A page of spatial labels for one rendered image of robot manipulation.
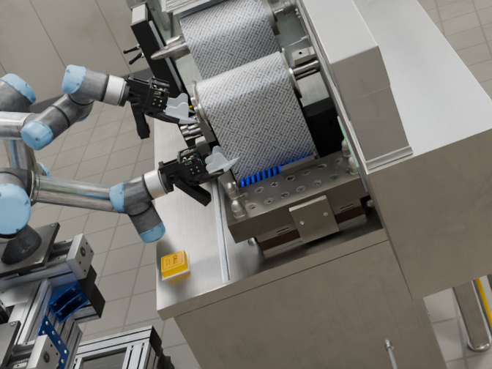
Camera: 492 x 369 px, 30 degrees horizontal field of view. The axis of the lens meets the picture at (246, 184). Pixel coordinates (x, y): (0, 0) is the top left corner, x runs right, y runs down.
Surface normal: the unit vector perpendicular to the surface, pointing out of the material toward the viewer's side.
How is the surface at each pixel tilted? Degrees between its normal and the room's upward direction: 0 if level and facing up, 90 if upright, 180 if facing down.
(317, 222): 90
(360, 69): 90
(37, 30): 90
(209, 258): 0
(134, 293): 0
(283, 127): 90
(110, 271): 0
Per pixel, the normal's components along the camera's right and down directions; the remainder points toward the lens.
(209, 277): -0.36, -0.79
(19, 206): 0.40, 0.27
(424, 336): 0.09, 0.51
